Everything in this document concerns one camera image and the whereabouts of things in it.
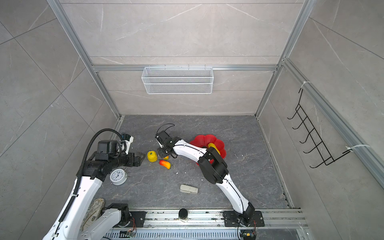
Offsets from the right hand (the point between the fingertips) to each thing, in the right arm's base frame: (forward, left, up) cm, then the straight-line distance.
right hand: (163, 150), depth 96 cm
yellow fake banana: (+4, -32, 0) cm, 33 cm away
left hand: (-11, +9, +18) cm, 23 cm away
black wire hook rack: (-17, -77, +27) cm, 83 cm away
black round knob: (-38, -15, +6) cm, 41 cm away
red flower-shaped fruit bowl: (+8, -27, -1) cm, 28 cm away
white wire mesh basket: (+39, -10, +27) cm, 49 cm away
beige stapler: (-25, -17, 0) cm, 30 cm away
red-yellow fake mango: (-6, -3, +2) cm, 7 cm away
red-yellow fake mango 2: (-9, -3, -1) cm, 10 cm away
